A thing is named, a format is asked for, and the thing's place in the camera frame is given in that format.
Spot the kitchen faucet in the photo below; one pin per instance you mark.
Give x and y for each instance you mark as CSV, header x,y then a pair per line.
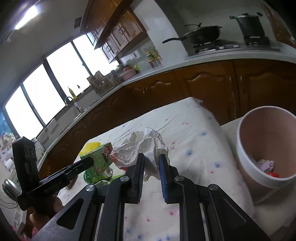
x,y
70,101

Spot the tissue paper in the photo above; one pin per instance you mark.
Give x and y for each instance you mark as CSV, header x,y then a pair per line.
x,y
265,165

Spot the left hand of person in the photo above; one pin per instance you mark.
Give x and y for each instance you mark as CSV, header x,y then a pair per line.
x,y
39,219

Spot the crushed red soda can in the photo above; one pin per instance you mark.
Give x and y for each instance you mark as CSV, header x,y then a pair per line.
x,y
71,184

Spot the wooden lower cabinets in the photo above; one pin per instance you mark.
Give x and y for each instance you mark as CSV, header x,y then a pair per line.
x,y
228,89

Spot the dish rack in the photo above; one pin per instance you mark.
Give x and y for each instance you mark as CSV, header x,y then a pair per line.
x,y
104,83

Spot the white paper wrapper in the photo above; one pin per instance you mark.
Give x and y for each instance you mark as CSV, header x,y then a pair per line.
x,y
148,142

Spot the white kettle appliance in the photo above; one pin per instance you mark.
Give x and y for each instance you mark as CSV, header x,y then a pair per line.
x,y
39,148

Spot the wooden upper cabinets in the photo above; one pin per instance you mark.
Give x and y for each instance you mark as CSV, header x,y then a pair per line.
x,y
115,27

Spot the yellow oil bottle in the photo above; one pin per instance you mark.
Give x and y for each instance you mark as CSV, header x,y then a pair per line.
x,y
72,93

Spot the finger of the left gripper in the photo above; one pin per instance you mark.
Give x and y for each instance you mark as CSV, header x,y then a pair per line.
x,y
76,167
25,163

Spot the condiment bottles group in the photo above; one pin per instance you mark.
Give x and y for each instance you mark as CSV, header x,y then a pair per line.
x,y
154,58

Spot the red snack bag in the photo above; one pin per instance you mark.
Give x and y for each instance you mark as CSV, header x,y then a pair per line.
x,y
273,174

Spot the pink basin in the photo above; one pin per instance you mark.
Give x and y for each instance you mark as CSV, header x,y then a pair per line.
x,y
128,72

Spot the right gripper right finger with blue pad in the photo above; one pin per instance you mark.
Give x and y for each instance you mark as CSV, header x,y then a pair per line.
x,y
170,190

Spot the pink white trash bin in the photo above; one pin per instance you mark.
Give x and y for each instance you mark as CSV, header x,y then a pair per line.
x,y
268,132

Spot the gas stove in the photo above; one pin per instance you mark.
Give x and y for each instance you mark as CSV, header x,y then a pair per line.
x,y
220,45

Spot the floral white tablecloth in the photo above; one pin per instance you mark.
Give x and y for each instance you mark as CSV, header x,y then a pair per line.
x,y
198,149

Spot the window frame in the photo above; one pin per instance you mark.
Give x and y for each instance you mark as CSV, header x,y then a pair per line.
x,y
33,104

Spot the yellow sponge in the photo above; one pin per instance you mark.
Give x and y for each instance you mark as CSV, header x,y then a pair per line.
x,y
89,147

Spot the crushed green can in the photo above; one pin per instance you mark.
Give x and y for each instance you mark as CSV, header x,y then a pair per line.
x,y
100,179

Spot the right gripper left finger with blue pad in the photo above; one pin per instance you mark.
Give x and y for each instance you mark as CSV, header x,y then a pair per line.
x,y
136,175

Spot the black wok with lid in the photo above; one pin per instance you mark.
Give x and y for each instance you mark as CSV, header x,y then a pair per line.
x,y
200,35

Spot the wooden cabinets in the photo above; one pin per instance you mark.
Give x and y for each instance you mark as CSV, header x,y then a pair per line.
x,y
228,89
115,27

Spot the green carton box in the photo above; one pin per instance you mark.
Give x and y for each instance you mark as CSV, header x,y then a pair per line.
x,y
101,157

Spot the black stock pot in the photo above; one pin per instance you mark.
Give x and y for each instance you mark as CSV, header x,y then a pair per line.
x,y
250,25

